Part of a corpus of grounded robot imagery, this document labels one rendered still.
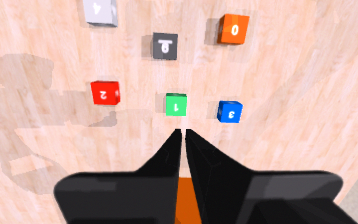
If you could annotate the green block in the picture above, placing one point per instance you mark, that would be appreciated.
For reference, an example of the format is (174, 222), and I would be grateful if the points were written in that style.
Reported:
(176, 104)

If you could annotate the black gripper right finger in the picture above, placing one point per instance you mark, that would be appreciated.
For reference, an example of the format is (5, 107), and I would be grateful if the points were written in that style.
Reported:
(226, 190)

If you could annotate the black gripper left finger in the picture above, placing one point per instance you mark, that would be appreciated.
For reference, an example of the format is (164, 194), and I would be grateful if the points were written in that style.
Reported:
(148, 192)

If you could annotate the blue block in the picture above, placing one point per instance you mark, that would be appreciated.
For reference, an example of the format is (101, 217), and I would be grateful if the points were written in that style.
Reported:
(229, 111)

